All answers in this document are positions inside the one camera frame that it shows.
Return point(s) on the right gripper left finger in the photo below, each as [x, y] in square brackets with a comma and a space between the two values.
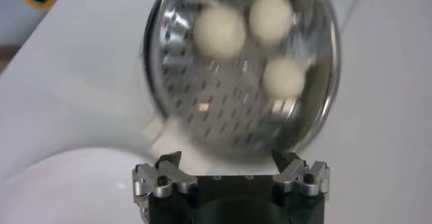
[175, 174]

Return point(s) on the cream electric cooker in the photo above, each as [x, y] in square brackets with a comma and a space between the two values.
[175, 147]

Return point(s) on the white round plate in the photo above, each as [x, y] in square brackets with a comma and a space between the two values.
[50, 191]

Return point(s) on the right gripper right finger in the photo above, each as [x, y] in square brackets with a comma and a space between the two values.
[290, 173]

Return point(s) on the stainless steel steamer basket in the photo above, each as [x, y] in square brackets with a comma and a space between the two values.
[216, 117]

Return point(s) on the white steamed baozi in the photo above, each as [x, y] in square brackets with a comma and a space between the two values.
[270, 16]
[283, 77]
[219, 31]

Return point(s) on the grey robot torso shell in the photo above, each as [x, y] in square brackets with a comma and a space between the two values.
[20, 19]

